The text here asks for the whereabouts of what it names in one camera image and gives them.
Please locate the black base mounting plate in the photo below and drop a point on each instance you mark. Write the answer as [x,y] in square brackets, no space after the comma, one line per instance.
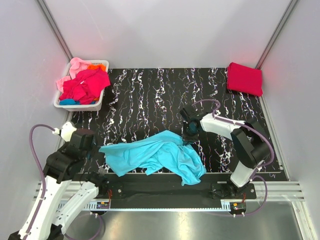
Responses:
[165,191]

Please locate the blue t shirt in basket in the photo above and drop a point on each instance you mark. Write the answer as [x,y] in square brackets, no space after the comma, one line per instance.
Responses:
[72,102]

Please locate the orange t shirt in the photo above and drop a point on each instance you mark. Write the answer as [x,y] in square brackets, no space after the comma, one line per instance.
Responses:
[97,66]

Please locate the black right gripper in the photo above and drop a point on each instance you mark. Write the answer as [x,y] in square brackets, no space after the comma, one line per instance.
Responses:
[186,138]

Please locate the aluminium frame rail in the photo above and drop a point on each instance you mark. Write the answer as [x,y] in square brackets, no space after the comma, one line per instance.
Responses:
[279,191]

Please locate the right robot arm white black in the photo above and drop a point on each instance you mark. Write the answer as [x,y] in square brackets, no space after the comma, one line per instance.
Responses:
[252,148]

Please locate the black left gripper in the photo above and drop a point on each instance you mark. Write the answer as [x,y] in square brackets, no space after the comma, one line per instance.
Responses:
[94,146]

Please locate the cyan t shirt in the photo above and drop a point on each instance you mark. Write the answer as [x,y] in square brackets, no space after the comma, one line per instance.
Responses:
[165,149]

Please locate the white plastic laundry basket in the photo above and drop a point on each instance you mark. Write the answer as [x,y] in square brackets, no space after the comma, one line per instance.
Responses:
[88,107]

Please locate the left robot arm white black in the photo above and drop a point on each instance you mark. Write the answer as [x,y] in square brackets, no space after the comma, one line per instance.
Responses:
[46,221]

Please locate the magenta t shirt in basket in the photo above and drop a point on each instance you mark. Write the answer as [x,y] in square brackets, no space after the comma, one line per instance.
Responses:
[86,86]

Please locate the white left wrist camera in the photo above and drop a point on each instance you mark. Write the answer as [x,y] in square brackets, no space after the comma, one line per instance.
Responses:
[66,131]

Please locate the folded red t shirt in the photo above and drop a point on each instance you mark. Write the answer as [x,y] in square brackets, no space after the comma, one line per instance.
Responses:
[244,79]

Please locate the light pink t shirt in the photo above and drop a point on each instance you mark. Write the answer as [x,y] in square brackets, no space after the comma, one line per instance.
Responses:
[76,65]

